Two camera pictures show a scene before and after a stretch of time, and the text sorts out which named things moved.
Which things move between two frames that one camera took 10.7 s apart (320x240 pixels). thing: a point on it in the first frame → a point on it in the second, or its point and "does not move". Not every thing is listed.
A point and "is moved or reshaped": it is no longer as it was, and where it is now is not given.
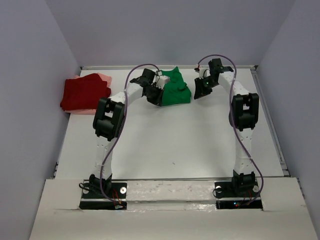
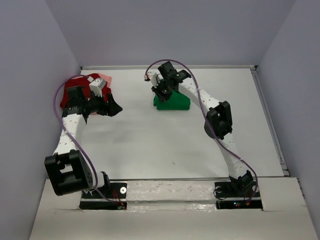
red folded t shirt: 84,93 does not move
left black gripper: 158,100 → 110,108
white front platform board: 169,211 does not move
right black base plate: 228,197 does not move
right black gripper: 200,91 → 162,97
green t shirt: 175,90 is moved or reshaped
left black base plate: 91,199 does not move
